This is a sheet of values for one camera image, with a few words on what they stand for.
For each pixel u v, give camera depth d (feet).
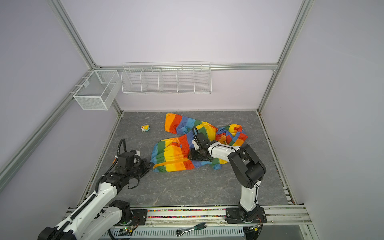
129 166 2.15
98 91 3.25
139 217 2.41
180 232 2.26
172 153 2.99
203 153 2.28
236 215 2.42
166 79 3.33
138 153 2.59
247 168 1.61
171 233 2.32
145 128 3.45
